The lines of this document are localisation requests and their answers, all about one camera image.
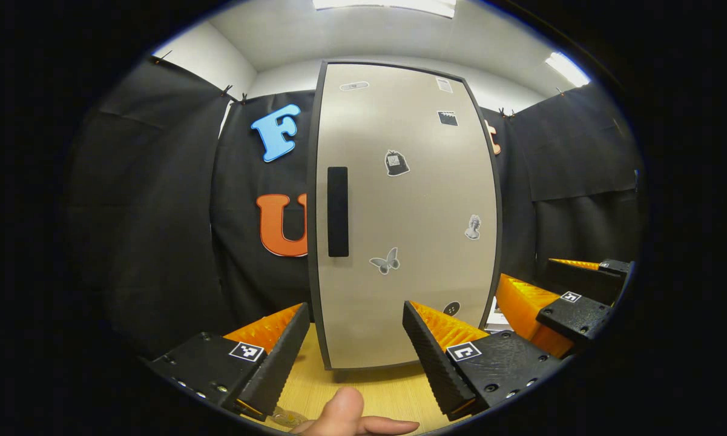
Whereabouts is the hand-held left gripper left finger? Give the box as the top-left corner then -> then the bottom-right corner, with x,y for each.
146,302 -> 311,423

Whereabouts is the black cabinet door handle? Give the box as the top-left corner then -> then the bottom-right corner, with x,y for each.
327,166 -> 350,259

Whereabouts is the black backdrop cloth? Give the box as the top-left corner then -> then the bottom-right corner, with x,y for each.
67,54 -> 646,365

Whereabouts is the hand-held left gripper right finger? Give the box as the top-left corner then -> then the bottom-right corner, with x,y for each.
402,300 -> 568,422

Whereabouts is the ceiling light panel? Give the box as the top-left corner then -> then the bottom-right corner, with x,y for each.
545,51 -> 591,89
312,0 -> 458,19

